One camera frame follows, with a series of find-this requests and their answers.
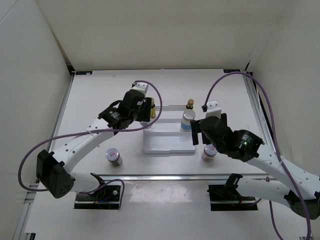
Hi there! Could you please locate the brown sauce bottle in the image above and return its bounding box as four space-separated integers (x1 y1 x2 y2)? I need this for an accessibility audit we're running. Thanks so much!
185 98 194 110
150 97 156 119

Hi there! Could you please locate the tall silver-lid jar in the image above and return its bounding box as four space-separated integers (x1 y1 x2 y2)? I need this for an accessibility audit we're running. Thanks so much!
140 121 152 130
180 109 196 132

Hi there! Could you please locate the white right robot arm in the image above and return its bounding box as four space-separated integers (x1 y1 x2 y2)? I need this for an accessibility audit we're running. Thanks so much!
190 113 320 220

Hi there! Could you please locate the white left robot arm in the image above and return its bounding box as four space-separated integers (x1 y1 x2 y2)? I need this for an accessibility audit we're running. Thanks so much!
36 87 152 200

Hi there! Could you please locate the right short white-lid jar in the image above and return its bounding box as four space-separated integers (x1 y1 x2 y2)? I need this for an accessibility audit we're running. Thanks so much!
201 144 218 162

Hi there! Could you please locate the short white-lid jar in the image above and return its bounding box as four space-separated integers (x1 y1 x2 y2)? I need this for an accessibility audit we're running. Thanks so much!
201 144 218 162
105 148 123 167

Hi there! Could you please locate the white tiered organizer tray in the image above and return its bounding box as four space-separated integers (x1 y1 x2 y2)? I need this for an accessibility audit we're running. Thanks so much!
142 105 196 155

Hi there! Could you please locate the left short white-lid jar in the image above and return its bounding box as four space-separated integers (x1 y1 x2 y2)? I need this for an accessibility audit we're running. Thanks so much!
105 148 123 167

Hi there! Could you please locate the right blue corner label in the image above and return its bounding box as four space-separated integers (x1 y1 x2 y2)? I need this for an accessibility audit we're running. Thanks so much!
223 69 241 74

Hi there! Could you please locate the blue corner label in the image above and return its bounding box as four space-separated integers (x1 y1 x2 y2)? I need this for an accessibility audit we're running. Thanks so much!
75 71 93 76
223 69 241 74

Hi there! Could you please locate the left blue corner label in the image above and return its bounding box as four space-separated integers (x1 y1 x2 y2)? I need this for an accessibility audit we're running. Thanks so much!
75 71 93 76

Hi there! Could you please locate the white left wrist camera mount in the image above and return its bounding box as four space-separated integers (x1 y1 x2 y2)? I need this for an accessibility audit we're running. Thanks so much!
131 82 149 97

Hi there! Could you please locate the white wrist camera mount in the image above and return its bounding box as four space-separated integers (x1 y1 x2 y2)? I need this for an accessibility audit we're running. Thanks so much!
201 100 222 119
131 82 149 97

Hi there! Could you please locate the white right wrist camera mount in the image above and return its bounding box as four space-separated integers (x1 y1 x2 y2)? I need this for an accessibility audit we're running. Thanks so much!
201 100 222 119

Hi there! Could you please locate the aluminium right frame rail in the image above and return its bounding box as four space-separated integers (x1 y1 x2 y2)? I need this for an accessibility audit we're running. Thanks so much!
243 72 277 153

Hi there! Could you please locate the aluminium frame rail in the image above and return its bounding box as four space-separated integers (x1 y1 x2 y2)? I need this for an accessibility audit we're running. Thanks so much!
243 72 277 153
12 60 75 240

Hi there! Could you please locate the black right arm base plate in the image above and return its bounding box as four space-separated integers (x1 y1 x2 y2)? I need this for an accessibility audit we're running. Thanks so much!
207 184 258 212

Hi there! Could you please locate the aluminium front rail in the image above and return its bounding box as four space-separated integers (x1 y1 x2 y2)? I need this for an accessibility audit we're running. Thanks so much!
94 174 266 181

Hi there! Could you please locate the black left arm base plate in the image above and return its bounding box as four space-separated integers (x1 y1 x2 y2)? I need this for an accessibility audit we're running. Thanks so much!
73 181 123 210

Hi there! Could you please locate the aluminium left frame rail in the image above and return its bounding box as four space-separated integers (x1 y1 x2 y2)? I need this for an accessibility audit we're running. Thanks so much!
12 60 75 240

